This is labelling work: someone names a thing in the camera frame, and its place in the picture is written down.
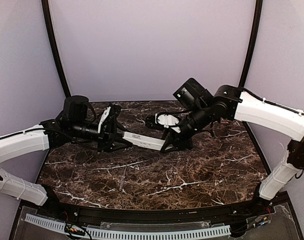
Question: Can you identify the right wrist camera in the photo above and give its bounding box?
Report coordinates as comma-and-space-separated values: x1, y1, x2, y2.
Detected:
145, 115, 164, 131

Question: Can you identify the white remote control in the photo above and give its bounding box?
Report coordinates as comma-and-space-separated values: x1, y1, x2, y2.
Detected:
124, 132, 164, 151

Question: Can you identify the black right frame post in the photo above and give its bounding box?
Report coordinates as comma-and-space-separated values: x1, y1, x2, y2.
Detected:
234, 0, 264, 104

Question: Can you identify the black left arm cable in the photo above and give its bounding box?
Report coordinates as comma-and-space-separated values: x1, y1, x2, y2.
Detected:
86, 102, 102, 126

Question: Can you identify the black frame post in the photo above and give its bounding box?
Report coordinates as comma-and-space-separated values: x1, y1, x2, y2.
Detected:
234, 0, 264, 104
41, 0, 71, 98

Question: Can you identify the black left frame post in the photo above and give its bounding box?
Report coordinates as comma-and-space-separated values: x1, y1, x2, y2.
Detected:
41, 0, 71, 98

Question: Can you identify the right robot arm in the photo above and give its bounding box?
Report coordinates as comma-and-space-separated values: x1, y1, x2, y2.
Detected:
155, 78, 304, 201

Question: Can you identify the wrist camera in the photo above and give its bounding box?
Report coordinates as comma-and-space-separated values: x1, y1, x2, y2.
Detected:
145, 115, 164, 131
109, 104, 122, 118

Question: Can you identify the white cable duct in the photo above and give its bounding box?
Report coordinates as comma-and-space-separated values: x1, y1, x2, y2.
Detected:
24, 213, 231, 240

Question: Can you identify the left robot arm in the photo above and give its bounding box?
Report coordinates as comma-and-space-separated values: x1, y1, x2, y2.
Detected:
0, 95, 132, 208

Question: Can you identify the black front rail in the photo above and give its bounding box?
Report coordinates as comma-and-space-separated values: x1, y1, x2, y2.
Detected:
48, 202, 259, 225

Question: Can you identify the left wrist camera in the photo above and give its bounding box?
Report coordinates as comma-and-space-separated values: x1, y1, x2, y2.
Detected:
109, 104, 122, 118

